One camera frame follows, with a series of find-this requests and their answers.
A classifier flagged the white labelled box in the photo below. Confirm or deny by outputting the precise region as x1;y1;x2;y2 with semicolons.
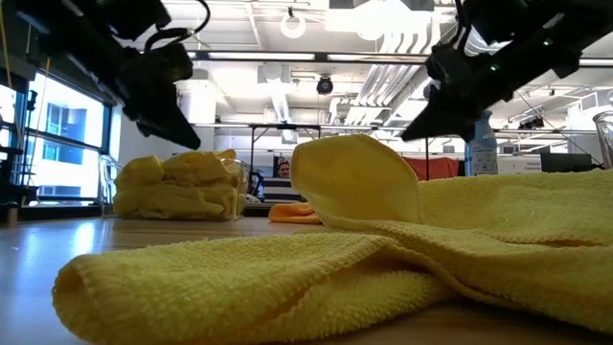
497;155;542;176

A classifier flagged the red fabric panel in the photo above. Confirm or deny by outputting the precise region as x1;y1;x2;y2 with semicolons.
401;156;460;182

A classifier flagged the black background desk frame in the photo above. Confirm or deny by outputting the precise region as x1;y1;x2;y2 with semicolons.
248;123;323;193

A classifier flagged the black monitor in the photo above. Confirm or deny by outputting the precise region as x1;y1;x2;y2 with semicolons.
540;152;595;173

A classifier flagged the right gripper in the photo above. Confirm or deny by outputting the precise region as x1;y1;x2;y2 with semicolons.
400;42;516;143

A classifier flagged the person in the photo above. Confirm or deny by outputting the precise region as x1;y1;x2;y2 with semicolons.
261;156;308;204

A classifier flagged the long ceiling light bar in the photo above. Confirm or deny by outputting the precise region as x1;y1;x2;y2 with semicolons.
186;50;613;67

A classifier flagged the blue spray bottle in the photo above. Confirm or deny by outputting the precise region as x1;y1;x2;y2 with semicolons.
465;109;499;177

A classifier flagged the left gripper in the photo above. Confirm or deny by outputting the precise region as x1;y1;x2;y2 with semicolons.
119;43;201;150

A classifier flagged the clear plastic basket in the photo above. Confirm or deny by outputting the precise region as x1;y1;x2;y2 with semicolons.
592;109;613;170
98;148;251;222

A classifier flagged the black ceiling camera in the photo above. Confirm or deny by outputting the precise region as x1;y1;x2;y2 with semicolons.
315;74;335;97

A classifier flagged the orange microfiber towel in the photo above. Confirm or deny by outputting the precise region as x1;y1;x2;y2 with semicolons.
267;201;323;225

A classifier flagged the black framed window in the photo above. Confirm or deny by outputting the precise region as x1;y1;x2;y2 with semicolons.
0;71;114;208

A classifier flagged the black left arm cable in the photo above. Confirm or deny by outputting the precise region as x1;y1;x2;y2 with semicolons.
142;0;213;53

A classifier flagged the white round ceiling fixture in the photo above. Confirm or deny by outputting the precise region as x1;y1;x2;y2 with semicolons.
280;12;307;40

